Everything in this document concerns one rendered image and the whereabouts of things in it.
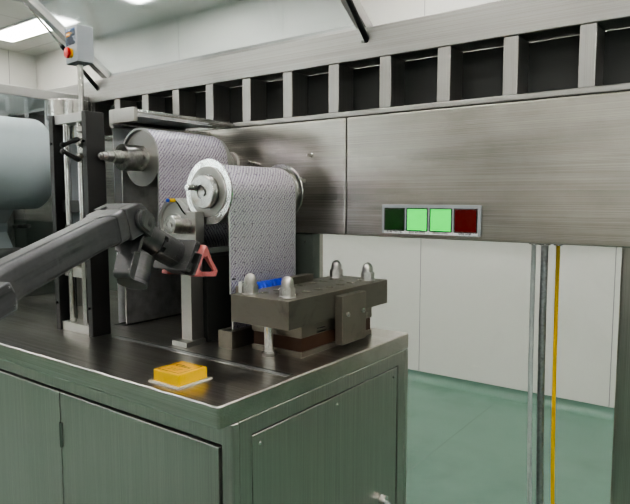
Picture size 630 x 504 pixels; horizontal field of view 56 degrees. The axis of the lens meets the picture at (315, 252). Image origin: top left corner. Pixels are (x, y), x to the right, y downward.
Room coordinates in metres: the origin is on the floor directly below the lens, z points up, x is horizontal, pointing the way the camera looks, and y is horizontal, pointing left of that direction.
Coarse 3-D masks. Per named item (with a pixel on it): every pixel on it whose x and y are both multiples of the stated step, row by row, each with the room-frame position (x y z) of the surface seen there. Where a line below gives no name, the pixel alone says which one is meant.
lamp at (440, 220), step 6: (432, 210) 1.38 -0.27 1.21; (438, 210) 1.37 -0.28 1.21; (444, 210) 1.36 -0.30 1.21; (450, 210) 1.35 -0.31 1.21; (432, 216) 1.38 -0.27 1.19; (438, 216) 1.37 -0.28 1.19; (444, 216) 1.36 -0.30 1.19; (450, 216) 1.35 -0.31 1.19; (432, 222) 1.38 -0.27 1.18; (438, 222) 1.37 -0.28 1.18; (444, 222) 1.36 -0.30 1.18; (450, 222) 1.35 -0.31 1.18; (432, 228) 1.38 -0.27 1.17; (438, 228) 1.37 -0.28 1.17; (444, 228) 1.36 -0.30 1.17; (450, 228) 1.35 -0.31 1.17
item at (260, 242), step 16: (240, 224) 1.35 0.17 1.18; (256, 224) 1.39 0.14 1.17; (272, 224) 1.44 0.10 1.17; (288, 224) 1.49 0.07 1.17; (240, 240) 1.35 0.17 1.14; (256, 240) 1.39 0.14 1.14; (272, 240) 1.44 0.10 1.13; (288, 240) 1.49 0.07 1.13; (240, 256) 1.35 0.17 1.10; (256, 256) 1.39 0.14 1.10; (272, 256) 1.44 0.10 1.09; (288, 256) 1.49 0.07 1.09; (240, 272) 1.35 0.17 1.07; (256, 272) 1.39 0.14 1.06; (272, 272) 1.44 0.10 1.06; (288, 272) 1.49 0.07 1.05
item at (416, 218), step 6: (408, 210) 1.42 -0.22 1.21; (414, 210) 1.41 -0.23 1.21; (420, 210) 1.40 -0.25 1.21; (426, 210) 1.39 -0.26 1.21; (408, 216) 1.42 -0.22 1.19; (414, 216) 1.41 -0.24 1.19; (420, 216) 1.40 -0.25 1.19; (426, 216) 1.39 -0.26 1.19; (408, 222) 1.42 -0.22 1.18; (414, 222) 1.41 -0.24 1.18; (420, 222) 1.40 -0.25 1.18; (426, 222) 1.39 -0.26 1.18; (408, 228) 1.42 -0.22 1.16; (414, 228) 1.41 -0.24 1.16; (420, 228) 1.40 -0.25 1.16
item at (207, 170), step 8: (200, 168) 1.37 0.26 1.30; (208, 168) 1.35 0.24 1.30; (216, 176) 1.34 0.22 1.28; (224, 184) 1.32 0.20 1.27; (224, 192) 1.32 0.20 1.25; (296, 192) 1.52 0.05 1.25; (192, 200) 1.38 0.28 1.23; (224, 200) 1.32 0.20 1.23; (200, 208) 1.37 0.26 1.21; (216, 208) 1.34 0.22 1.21; (208, 216) 1.35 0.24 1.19
